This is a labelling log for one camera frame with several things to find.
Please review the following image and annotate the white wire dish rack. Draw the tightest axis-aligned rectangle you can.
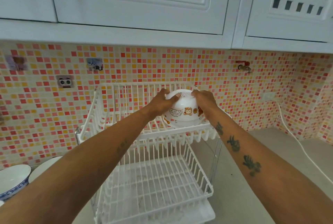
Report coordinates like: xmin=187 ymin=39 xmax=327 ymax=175
xmin=75 ymin=82 xmax=231 ymax=224

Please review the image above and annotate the person's right forearm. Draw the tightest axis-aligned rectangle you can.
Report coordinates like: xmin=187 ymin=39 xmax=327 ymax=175
xmin=204 ymin=106 xmax=333 ymax=224

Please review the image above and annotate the wall socket with cartoon sticker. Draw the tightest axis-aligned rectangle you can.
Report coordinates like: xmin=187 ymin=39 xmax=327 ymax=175
xmin=56 ymin=75 xmax=75 ymax=89

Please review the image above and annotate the plain white bowl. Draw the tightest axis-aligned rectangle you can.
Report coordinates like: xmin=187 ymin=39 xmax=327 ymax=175
xmin=28 ymin=156 xmax=63 ymax=184

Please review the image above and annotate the blue picture adhesive wall hook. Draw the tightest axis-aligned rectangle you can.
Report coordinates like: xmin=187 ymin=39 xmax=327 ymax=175
xmin=87 ymin=58 xmax=104 ymax=72

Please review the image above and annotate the white wall cabinet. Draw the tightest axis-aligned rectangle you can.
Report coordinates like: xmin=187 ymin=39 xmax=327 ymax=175
xmin=0 ymin=0 xmax=333 ymax=54

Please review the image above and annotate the white drip tray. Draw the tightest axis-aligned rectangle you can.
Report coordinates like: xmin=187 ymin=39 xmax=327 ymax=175
xmin=91 ymin=197 xmax=216 ymax=224

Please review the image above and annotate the blue patterned white bowl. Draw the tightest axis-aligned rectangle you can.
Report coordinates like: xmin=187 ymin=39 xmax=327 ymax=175
xmin=0 ymin=164 xmax=32 ymax=201

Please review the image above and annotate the white cartoon print bowl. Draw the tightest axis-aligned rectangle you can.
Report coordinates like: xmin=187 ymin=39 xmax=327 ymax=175
xmin=161 ymin=89 xmax=206 ymax=129

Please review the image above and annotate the purple picture adhesive wall hook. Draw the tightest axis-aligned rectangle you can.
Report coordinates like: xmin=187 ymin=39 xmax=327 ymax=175
xmin=6 ymin=55 xmax=28 ymax=71

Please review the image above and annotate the person's left forearm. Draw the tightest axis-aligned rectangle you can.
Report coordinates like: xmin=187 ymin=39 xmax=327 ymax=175
xmin=0 ymin=103 xmax=162 ymax=224

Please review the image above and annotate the person's left hand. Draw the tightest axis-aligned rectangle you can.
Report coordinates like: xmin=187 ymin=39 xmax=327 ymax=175
xmin=149 ymin=88 xmax=180 ymax=114

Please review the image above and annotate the person's right hand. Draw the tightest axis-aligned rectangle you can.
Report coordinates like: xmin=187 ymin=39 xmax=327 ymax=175
xmin=191 ymin=90 xmax=219 ymax=116

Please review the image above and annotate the white power cable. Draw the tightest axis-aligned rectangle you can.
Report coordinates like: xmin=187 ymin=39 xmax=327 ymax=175
xmin=276 ymin=101 xmax=333 ymax=177

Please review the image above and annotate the white wall socket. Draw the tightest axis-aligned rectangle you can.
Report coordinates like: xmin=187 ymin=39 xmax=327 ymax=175
xmin=261 ymin=91 xmax=276 ymax=101

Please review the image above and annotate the red handled wall tap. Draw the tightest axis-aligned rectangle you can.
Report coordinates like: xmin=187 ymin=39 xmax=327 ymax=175
xmin=236 ymin=60 xmax=252 ymax=73

